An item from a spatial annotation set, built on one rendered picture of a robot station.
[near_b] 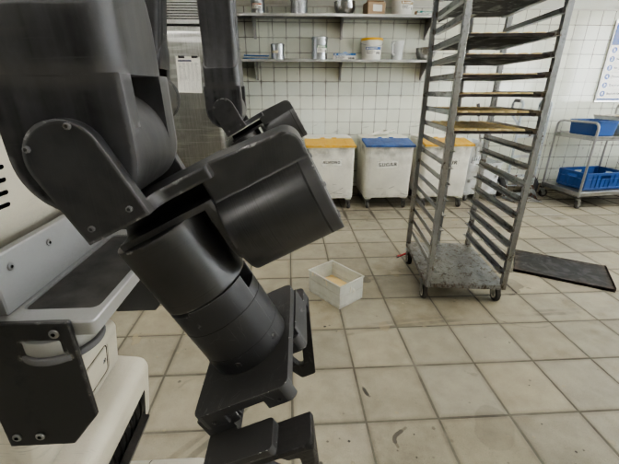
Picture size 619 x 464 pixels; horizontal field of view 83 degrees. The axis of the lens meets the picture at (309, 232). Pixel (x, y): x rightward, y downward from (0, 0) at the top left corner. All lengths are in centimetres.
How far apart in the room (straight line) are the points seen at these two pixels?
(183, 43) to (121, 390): 323
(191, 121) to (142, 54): 342
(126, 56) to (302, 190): 10
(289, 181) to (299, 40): 428
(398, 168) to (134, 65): 387
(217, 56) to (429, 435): 148
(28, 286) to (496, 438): 160
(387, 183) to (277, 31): 207
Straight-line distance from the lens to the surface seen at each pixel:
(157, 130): 22
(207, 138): 361
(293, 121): 60
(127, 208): 19
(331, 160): 384
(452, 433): 168
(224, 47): 61
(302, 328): 27
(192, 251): 20
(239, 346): 23
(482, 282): 244
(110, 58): 19
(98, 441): 64
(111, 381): 70
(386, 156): 396
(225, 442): 25
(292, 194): 18
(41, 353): 44
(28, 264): 48
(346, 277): 238
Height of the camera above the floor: 125
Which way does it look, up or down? 22 degrees down
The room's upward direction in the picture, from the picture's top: straight up
